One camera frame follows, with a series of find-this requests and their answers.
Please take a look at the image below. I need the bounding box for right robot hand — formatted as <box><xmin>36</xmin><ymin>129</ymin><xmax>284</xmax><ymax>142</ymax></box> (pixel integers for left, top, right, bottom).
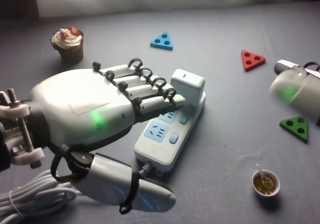
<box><xmin>269</xmin><ymin>59</ymin><xmax>320</xmax><ymax>125</ymax></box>

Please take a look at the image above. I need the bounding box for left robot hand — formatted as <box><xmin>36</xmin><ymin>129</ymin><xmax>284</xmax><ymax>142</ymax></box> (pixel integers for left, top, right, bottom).
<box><xmin>27</xmin><ymin>58</ymin><xmax>187</xmax><ymax>215</ymax></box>

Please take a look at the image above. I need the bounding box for white power strip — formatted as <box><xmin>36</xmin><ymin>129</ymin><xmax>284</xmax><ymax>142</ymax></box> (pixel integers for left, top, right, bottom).
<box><xmin>134</xmin><ymin>90</ymin><xmax>206</xmax><ymax>173</ymax></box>

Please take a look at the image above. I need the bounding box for white power adapter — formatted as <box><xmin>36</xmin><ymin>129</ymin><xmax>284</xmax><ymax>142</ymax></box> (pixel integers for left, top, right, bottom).
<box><xmin>170</xmin><ymin>68</ymin><xmax>206</xmax><ymax>107</ymax></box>

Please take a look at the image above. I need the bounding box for green triangle block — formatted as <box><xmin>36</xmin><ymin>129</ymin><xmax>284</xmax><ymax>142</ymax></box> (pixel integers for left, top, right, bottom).
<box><xmin>279</xmin><ymin>116</ymin><xmax>309</xmax><ymax>144</ymax></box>

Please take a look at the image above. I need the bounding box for toy cupcake with cream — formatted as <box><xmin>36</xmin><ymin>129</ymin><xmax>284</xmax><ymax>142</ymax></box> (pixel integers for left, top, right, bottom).
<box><xmin>51</xmin><ymin>26</ymin><xmax>85</xmax><ymax>64</ymax></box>

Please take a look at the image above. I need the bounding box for red triangle block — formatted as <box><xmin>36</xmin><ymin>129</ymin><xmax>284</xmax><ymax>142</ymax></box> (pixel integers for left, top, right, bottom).
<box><xmin>240</xmin><ymin>49</ymin><xmax>267</xmax><ymax>72</ymax></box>

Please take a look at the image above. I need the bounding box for grey table cloth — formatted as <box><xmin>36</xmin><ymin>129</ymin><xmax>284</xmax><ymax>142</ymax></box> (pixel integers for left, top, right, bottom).
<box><xmin>0</xmin><ymin>0</ymin><xmax>320</xmax><ymax>224</ymax></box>

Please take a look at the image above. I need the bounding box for small white spoon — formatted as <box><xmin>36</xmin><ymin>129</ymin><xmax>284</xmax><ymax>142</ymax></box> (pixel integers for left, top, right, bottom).
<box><xmin>256</xmin><ymin>163</ymin><xmax>273</xmax><ymax>187</ymax></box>

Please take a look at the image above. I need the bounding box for blue triangle block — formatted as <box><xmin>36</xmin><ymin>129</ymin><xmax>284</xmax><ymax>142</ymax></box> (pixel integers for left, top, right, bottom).
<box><xmin>149</xmin><ymin>31</ymin><xmax>174</xmax><ymax>51</ymax></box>

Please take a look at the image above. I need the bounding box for small white soup cup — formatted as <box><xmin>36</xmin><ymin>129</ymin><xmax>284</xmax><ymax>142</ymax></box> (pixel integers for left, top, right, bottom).
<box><xmin>251</xmin><ymin>169</ymin><xmax>280</xmax><ymax>197</ymax></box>

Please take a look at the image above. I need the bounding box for white power cord bundle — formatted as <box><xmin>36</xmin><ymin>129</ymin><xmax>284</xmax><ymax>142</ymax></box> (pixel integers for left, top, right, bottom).
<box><xmin>0</xmin><ymin>162</ymin><xmax>153</xmax><ymax>224</ymax></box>

